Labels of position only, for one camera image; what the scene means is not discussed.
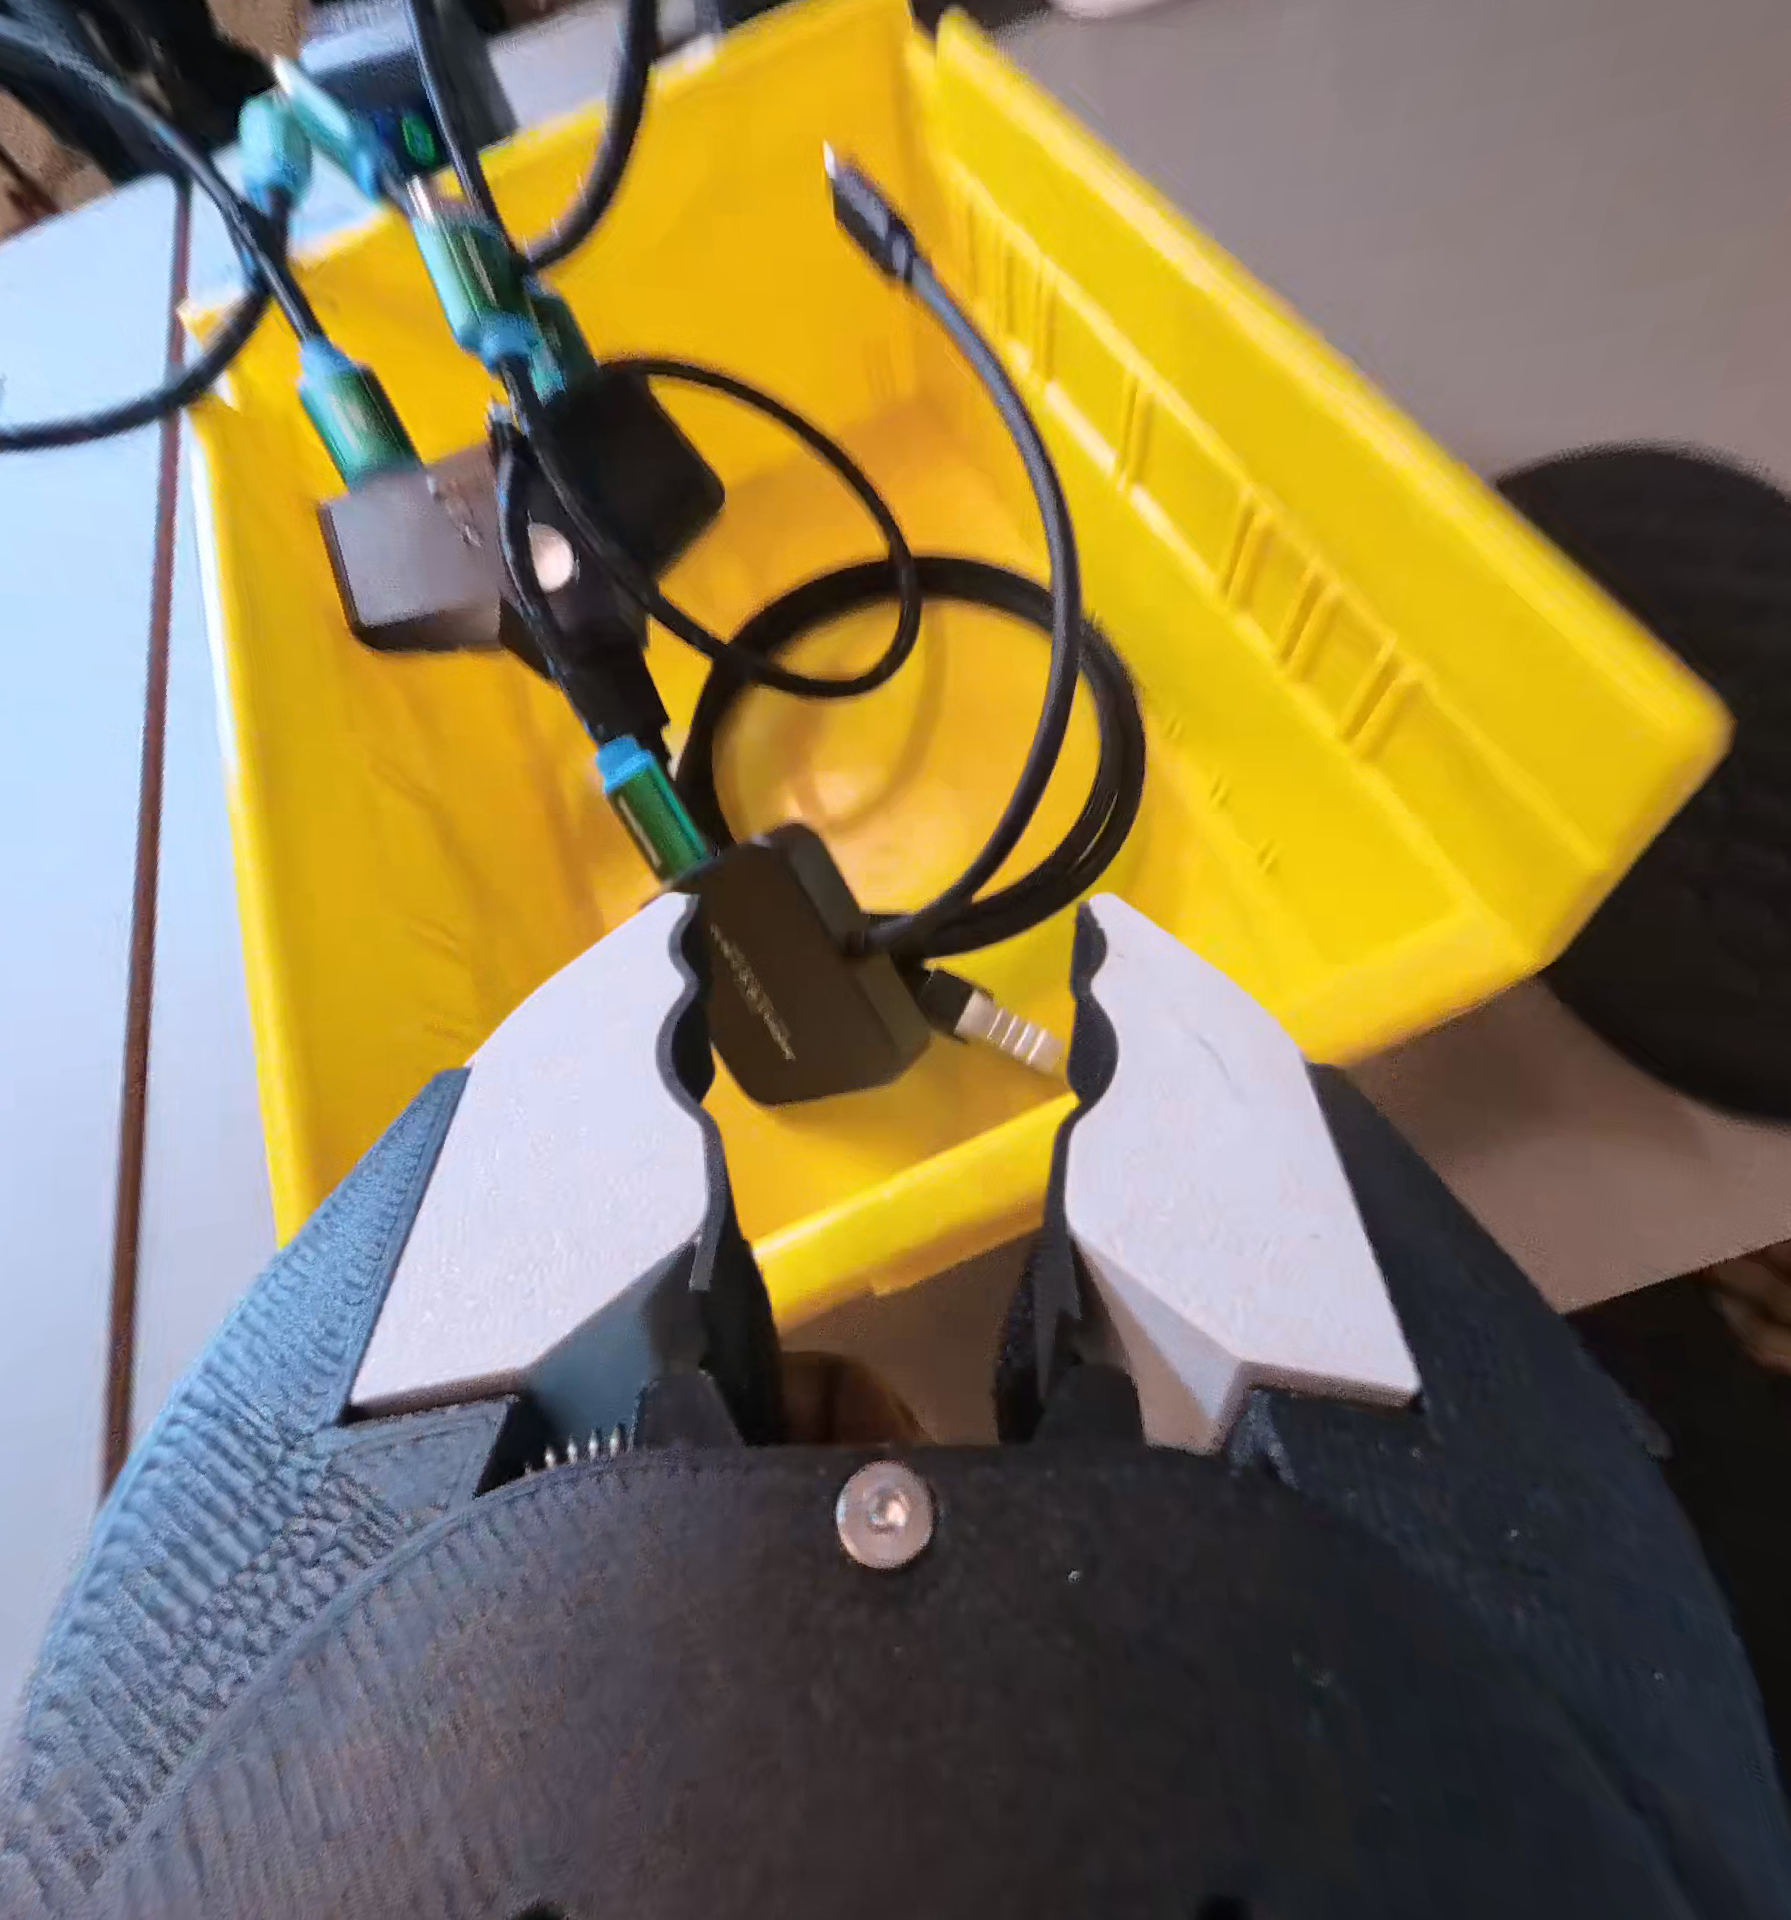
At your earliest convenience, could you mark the black hdmi switch box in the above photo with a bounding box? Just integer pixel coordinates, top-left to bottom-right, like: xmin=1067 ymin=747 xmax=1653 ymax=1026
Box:
xmin=503 ymin=364 xmax=730 ymax=667
xmin=676 ymin=818 xmax=942 ymax=1107

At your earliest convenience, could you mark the black mesh cushion pad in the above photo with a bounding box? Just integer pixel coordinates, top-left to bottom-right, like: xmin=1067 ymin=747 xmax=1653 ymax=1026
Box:
xmin=1489 ymin=446 xmax=1791 ymax=1130

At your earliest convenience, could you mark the yellow plastic bin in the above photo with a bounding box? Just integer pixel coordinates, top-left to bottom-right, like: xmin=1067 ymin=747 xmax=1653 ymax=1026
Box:
xmin=181 ymin=0 xmax=1738 ymax=1340

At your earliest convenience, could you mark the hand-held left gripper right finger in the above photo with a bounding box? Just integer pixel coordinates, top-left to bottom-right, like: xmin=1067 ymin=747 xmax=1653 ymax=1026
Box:
xmin=996 ymin=894 xmax=1423 ymax=1454

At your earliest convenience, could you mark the grey hdmi switch box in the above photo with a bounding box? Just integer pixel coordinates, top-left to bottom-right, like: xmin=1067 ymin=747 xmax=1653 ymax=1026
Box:
xmin=315 ymin=458 xmax=510 ymax=654

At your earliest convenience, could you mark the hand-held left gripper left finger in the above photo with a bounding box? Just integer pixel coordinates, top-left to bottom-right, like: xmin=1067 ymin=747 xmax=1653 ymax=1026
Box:
xmin=346 ymin=894 xmax=790 ymax=1449

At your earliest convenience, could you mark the person's left hand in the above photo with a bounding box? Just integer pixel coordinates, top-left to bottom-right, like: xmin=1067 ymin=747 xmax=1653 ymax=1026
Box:
xmin=779 ymin=1350 xmax=922 ymax=1449

